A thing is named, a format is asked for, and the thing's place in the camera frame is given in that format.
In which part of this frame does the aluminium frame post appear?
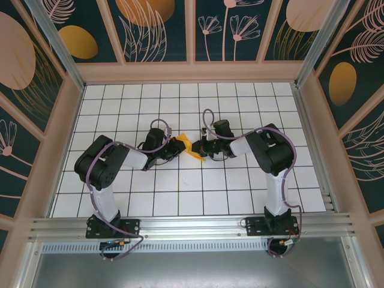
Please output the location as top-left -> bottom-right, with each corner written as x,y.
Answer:
295,0 -> 358,88
23,0 -> 86,92

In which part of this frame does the aluminium side rail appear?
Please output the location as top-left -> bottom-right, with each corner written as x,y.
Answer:
292,83 -> 338,214

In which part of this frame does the orange paper sheet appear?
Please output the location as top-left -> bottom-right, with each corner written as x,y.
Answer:
175,133 -> 208,163

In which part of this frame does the grey metal sheet shelf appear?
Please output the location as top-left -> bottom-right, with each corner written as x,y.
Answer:
17,239 -> 370,288

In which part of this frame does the slotted grey cable duct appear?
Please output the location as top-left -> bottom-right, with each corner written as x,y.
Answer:
41,238 -> 271,253

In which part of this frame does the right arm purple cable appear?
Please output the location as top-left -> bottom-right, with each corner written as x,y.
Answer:
202,109 -> 302,259

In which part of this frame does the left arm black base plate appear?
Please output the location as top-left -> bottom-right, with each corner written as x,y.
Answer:
86,218 -> 141,239

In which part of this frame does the long aluminium mounting rail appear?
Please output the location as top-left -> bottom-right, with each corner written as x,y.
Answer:
28,212 -> 359,241

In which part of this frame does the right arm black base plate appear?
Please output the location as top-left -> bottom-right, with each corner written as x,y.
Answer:
245,216 -> 300,236

